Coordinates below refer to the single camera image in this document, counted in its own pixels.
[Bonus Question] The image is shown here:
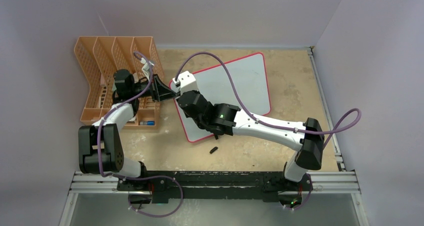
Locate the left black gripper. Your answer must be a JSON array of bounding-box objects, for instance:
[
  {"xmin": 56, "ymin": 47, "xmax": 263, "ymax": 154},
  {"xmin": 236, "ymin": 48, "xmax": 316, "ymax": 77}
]
[{"xmin": 130, "ymin": 74, "xmax": 179, "ymax": 103}]

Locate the black marker cap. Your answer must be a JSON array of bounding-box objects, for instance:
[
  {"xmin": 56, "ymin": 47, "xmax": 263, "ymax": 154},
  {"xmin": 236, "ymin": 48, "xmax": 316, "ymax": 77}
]
[{"xmin": 209, "ymin": 146, "xmax": 219, "ymax": 154}]

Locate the pink-framed whiteboard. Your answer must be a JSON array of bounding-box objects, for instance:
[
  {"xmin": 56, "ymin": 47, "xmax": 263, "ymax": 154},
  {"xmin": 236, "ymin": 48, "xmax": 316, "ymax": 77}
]
[{"xmin": 175, "ymin": 52, "xmax": 272, "ymax": 143}]

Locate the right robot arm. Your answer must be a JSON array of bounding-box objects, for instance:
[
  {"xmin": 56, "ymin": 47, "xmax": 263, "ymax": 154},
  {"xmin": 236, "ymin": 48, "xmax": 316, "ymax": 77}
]
[{"xmin": 176, "ymin": 90, "xmax": 324, "ymax": 190}]

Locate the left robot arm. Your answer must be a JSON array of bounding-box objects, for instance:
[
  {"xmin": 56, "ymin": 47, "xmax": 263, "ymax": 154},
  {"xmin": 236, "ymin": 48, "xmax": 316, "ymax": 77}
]
[{"xmin": 78, "ymin": 69, "xmax": 179, "ymax": 191}]

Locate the blue small item in tray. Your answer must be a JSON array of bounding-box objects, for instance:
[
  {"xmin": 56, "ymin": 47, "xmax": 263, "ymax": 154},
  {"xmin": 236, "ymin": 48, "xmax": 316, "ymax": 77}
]
[{"xmin": 139, "ymin": 120, "xmax": 156, "ymax": 126}]

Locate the orange plastic file organizer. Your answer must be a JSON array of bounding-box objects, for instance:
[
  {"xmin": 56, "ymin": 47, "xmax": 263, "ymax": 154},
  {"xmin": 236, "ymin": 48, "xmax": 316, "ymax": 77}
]
[{"xmin": 74, "ymin": 36, "xmax": 165, "ymax": 126}]

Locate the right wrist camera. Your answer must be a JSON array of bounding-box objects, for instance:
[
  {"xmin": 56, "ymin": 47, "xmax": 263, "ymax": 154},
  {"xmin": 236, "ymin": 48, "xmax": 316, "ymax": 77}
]
[{"xmin": 170, "ymin": 70, "xmax": 199, "ymax": 95}]

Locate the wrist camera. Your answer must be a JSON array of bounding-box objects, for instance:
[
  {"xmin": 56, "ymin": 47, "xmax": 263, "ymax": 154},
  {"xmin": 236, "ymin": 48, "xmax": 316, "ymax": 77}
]
[
  {"xmin": 170, "ymin": 70, "xmax": 199, "ymax": 95},
  {"xmin": 140, "ymin": 58, "xmax": 155, "ymax": 79}
]

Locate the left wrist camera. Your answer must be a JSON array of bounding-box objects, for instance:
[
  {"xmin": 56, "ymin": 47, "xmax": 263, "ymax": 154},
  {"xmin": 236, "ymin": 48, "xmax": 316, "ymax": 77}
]
[{"xmin": 140, "ymin": 58, "xmax": 155, "ymax": 79}]

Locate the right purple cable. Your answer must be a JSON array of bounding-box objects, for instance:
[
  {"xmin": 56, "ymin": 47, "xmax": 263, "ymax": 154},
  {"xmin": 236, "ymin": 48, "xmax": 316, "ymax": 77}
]
[{"xmin": 174, "ymin": 51, "xmax": 362, "ymax": 212}]

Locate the purple cable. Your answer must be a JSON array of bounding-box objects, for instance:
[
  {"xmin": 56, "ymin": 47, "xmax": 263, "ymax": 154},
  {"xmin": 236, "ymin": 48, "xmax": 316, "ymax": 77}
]
[
  {"xmin": 174, "ymin": 51, "xmax": 362, "ymax": 212},
  {"xmin": 96, "ymin": 51, "xmax": 184, "ymax": 219}
]

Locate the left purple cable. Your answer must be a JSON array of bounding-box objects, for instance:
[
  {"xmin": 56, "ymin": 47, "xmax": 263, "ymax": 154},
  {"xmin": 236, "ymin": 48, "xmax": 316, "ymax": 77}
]
[{"xmin": 96, "ymin": 51, "xmax": 184, "ymax": 219}]

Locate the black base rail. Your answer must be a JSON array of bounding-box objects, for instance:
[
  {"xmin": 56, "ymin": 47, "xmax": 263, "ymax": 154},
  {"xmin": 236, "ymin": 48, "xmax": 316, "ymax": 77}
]
[{"xmin": 117, "ymin": 170, "xmax": 312, "ymax": 205}]

